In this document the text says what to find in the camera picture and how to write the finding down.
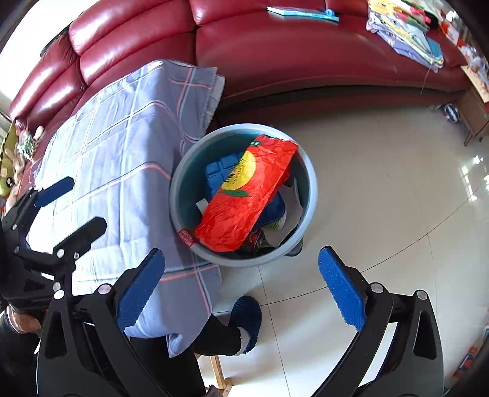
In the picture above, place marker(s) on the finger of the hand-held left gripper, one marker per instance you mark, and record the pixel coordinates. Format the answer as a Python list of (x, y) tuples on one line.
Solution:
[(57, 191), (84, 234)]

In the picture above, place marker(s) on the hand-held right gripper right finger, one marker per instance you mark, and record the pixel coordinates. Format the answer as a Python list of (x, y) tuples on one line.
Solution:
[(341, 289)]

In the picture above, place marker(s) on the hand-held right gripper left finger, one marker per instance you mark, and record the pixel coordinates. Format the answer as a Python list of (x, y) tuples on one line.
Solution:
[(139, 294)]

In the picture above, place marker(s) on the teal round bin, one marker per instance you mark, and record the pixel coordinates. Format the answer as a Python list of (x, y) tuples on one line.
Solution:
[(309, 183)]

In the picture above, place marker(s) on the red yellow snack bag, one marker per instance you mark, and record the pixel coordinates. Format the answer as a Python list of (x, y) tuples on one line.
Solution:
[(244, 191)]

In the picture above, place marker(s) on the blue plastic tray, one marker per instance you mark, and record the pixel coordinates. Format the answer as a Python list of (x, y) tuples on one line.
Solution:
[(221, 171)]

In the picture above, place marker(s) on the person's left forearm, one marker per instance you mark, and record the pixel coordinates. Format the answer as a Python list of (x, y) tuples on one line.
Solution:
[(15, 362)]

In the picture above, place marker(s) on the person's left hand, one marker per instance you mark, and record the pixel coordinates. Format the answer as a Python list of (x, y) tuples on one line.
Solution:
[(26, 322)]

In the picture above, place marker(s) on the jar of coloured beads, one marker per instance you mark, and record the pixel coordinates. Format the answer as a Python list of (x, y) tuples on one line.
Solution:
[(27, 145)]

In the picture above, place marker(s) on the green plush toy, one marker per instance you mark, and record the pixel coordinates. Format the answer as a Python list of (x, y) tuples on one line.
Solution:
[(7, 168)]

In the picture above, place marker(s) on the blue-grey checked cloth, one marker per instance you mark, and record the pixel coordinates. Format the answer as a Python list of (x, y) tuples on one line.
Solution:
[(114, 152)]

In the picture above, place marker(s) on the person's leg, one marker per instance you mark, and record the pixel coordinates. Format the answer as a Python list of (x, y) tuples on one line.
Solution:
[(214, 339)]

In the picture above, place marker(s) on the blue fluffy slipper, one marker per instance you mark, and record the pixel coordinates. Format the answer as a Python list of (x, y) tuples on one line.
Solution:
[(248, 320)]

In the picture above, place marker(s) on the wooden cabinet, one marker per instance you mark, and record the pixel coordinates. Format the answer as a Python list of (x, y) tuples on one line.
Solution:
[(475, 110)]

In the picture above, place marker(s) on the red leather sofa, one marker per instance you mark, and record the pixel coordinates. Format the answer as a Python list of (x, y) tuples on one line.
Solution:
[(305, 57)]

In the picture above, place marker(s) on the pile of books and cloths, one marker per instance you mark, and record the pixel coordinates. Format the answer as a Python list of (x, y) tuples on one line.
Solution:
[(405, 34)]

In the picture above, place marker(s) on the small blue toy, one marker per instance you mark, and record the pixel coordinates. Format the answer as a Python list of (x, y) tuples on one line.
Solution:
[(330, 13)]

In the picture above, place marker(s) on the thin teal book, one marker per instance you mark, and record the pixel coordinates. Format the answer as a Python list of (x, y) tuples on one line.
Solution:
[(301, 12)]

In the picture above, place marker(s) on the wooden table frame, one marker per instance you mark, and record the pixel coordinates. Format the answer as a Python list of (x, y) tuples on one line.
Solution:
[(219, 374)]

